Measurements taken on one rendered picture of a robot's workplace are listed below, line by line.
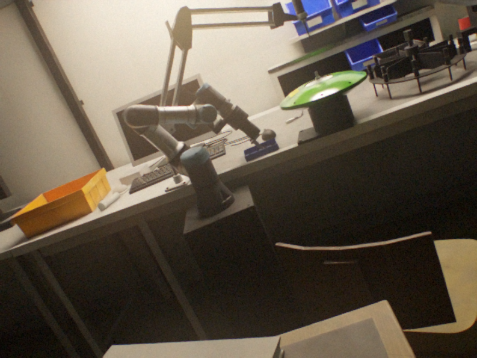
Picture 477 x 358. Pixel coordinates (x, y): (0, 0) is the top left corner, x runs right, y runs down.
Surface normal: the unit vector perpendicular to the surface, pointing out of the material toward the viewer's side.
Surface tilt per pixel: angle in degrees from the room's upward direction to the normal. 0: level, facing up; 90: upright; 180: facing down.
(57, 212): 94
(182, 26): 90
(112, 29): 90
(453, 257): 0
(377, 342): 0
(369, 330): 0
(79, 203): 94
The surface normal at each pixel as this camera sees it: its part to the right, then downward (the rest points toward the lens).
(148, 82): -0.10, 0.34
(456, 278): -0.38, -0.88
